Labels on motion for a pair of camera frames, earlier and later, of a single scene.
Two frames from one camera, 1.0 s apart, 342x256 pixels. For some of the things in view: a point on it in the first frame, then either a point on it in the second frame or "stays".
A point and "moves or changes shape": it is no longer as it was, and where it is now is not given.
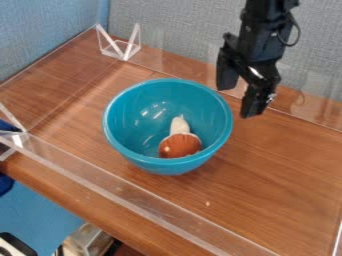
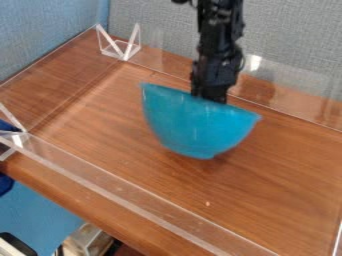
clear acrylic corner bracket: (117, 48) stays
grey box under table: (89, 241) stays
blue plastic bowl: (138, 117) moves or changes shape
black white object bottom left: (14, 247) stays
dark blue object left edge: (7, 181) stays
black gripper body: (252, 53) → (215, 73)
